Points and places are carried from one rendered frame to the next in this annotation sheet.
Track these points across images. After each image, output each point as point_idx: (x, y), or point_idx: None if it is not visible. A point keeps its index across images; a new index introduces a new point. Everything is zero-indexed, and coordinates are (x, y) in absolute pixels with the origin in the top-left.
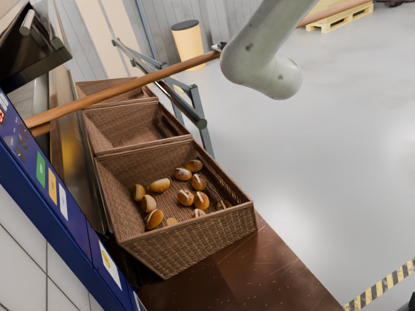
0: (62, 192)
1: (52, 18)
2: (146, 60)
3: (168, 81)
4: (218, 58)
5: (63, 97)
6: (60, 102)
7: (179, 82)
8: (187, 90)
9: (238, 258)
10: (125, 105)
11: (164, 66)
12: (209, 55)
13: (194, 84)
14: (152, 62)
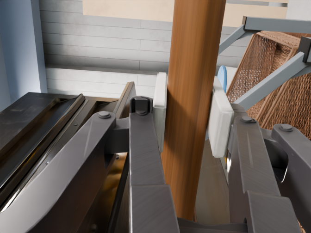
0: None
1: None
2: (223, 48)
3: (256, 103)
4: (208, 126)
5: (206, 197)
6: (203, 220)
7: (272, 79)
8: (303, 67)
9: None
10: (271, 107)
11: (248, 23)
12: (169, 171)
13: (304, 39)
14: (231, 39)
